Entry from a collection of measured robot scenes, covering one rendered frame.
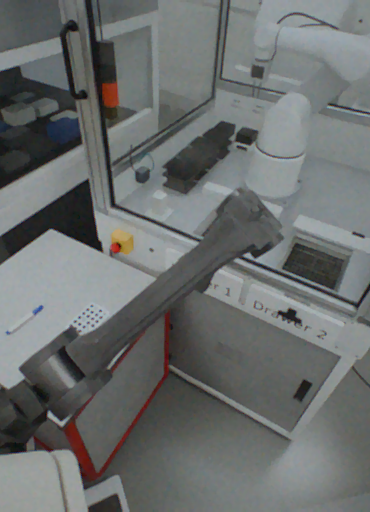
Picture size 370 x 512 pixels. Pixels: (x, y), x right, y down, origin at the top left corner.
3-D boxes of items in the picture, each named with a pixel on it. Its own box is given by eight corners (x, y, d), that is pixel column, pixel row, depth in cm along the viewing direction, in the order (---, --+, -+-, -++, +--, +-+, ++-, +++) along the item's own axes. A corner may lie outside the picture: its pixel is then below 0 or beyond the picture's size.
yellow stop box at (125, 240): (126, 257, 130) (124, 242, 125) (110, 249, 132) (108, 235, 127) (134, 249, 133) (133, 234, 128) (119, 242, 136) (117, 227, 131)
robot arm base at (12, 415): (-36, 394, 55) (-34, 476, 47) (0, 363, 53) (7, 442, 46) (14, 400, 61) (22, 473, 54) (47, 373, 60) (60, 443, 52)
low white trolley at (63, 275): (97, 496, 148) (62, 426, 95) (-6, 418, 168) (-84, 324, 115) (171, 382, 185) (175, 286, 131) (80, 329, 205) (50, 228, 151)
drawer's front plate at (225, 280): (237, 304, 119) (242, 282, 112) (165, 271, 129) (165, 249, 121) (239, 300, 121) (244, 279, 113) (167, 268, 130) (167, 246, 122)
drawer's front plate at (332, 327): (331, 347, 109) (344, 326, 102) (244, 307, 119) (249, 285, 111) (332, 343, 110) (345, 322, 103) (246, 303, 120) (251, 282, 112)
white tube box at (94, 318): (86, 346, 112) (84, 339, 109) (66, 333, 115) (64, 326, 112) (112, 319, 120) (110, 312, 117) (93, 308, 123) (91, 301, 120)
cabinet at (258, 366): (295, 450, 165) (364, 363, 108) (117, 348, 198) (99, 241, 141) (340, 310, 224) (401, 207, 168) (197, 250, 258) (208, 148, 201)
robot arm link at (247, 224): (250, 168, 45) (301, 228, 45) (245, 186, 59) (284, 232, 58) (6, 376, 51) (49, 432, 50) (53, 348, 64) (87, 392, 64)
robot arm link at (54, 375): (-2, 399, 51) (22, 428, 50) (48, 356, 49) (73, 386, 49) (35, 373, 60) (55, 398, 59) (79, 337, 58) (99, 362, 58)
